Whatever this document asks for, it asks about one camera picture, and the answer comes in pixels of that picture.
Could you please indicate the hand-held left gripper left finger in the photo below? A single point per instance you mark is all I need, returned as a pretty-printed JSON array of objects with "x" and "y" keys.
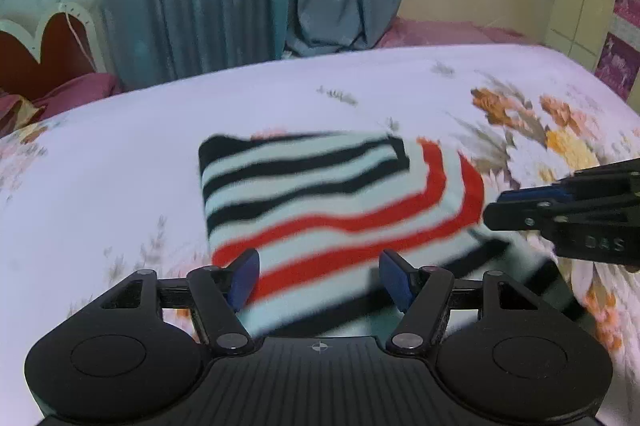
[{"x": 242, "y": 278}]

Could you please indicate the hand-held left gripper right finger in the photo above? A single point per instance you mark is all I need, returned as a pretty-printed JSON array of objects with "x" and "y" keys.
[{"x": 397, "y": 278}]

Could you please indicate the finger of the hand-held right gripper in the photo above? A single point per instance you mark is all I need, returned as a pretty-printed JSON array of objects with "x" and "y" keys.
[
  {"x": 535, "y": 197},
  {"x": 520, "y": 216}
]

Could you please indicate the striped red black white garment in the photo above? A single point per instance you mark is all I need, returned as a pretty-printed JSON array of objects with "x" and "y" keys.
[{"x": 325, "y": 206}]

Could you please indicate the floral white bed sheet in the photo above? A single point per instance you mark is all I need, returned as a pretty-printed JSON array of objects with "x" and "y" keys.
[{"x": 125, "y": 166}]

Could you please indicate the pink blanket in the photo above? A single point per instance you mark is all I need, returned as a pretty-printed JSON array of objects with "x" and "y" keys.
[{"x": 435, "y": 33}]

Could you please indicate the pink pillow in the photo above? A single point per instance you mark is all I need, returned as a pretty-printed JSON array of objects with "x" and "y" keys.
[{"x": 75, "y": 93}]

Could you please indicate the red headboard with cream trim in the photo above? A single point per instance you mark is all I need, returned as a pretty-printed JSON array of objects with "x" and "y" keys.
[{"x": 55, "y": 56}]

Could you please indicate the purple wall poster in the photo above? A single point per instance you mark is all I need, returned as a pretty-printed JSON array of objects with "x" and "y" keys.
[{"x": 622, "y": 51}]

